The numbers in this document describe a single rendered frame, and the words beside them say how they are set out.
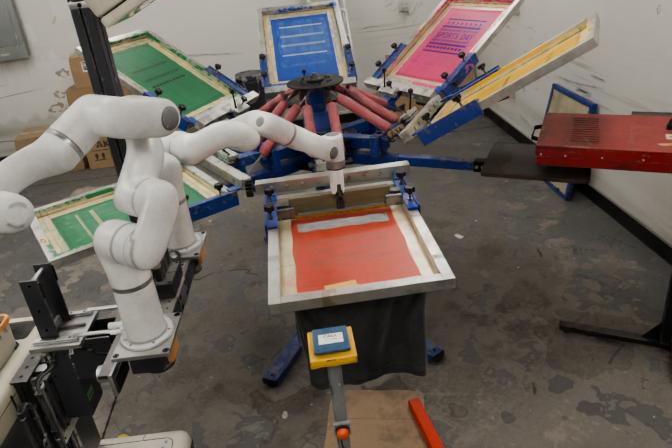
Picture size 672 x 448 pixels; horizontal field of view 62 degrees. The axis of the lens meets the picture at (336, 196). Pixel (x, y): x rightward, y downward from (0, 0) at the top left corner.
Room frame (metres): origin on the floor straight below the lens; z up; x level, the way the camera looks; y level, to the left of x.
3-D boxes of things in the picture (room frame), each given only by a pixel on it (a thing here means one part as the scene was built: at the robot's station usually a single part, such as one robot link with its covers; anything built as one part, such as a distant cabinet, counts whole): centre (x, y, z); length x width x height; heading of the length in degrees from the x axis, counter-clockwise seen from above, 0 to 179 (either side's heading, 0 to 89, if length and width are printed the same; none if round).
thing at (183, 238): (1.56, 0.52, 1.21); 0.16 x 0.13 x 0.15; 91
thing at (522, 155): (2.57, -0.56, 0.91); 1.34 x 0.40 x 0.08; 64
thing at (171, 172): (1.57, 0.51, 1.37); 0.13 x 0.10 x 0.16; 41
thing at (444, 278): (1.81, -0.03, 0.97); 0.79 x 0.58 x 0.04; 4
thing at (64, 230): (2.36, 0.80, 1.05); 1.08 x 0.61 x 0.23; 124
